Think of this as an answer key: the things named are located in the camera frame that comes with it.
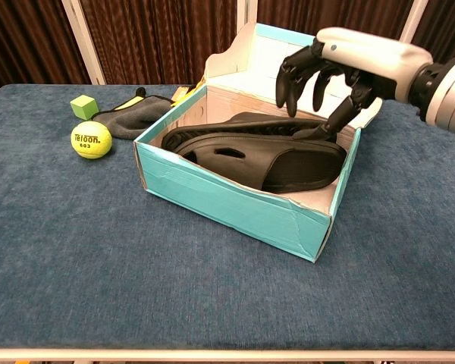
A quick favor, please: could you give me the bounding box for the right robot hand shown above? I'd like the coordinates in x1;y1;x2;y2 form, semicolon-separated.
275;26;435;141

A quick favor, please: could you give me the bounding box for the black rubber slipper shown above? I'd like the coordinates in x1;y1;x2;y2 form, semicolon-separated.
161;111;340;149
173;132;348;194

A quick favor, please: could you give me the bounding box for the light blue shoe box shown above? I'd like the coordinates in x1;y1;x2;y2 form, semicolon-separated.
133;22;384;263

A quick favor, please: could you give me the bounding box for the brown pleated curtain panel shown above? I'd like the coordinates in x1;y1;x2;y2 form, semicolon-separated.
413;0;455;64
256;0;416;41
79;0;239;86
0;0;91;98

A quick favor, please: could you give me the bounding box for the yellow snack bag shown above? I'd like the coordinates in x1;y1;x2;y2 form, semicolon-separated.
189;75;208;96

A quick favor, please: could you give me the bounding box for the small orange packet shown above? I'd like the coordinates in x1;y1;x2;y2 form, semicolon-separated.
172;85;190;105

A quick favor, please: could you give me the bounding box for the grey and yellow cloth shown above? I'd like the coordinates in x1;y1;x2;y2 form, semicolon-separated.
92;87;175;140

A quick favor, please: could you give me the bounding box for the yellow tennis ball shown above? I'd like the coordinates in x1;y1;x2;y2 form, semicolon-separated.
71;120;114;160

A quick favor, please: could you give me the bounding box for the green foam cube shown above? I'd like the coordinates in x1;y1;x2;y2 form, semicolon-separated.
70;95;100;121

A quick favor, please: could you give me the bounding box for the blue table cloth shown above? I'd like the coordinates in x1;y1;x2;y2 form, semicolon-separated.
0;83;455;352

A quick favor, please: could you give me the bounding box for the white screen frame post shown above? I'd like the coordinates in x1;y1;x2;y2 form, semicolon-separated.
400;0;429;42
237;0;259;39
61;0;106;86

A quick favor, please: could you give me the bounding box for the white table frame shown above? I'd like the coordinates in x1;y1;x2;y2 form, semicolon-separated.
0;347;455;364

